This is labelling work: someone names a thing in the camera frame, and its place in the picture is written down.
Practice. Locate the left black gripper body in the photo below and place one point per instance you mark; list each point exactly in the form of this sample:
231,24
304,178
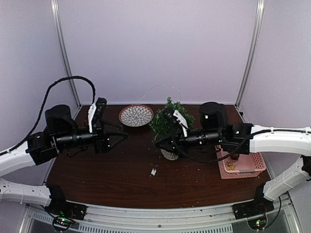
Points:
68,140

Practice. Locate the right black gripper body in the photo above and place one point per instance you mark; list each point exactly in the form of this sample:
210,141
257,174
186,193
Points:
211,138

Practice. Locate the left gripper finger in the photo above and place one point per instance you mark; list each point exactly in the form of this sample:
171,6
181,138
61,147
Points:
112,140
108,127

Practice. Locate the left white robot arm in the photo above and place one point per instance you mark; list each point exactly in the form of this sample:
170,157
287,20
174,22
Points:
37,149

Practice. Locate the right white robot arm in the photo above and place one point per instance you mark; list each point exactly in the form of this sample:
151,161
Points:
245,138

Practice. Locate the patterned ceramic plate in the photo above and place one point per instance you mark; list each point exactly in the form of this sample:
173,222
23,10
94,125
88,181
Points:
136,115

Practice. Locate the red bauble ornament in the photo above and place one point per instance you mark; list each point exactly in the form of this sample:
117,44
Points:
235,156

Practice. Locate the gold star ornament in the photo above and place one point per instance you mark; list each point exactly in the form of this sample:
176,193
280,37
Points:
230,167

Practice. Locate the pink plastic basket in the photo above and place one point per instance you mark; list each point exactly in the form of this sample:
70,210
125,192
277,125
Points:
248,166

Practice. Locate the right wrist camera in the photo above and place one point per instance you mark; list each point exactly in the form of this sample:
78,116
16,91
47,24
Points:
176,120

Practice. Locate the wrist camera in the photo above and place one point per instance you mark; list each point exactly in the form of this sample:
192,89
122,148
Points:
95,112
176,120

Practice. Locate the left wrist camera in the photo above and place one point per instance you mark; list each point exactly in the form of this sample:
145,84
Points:
95,112

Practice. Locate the right aluminium frame post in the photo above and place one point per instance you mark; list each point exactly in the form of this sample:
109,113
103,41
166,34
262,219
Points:
252,50

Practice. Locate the aluminium frame post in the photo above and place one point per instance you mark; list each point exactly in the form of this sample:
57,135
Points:
252,50
64,55

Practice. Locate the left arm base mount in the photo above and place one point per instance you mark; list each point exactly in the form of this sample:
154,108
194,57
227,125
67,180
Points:
69,209

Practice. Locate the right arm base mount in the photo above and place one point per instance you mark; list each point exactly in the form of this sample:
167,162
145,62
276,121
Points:
249,209

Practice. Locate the left aluminium frame post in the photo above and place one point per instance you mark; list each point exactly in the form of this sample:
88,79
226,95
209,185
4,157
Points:
64,55

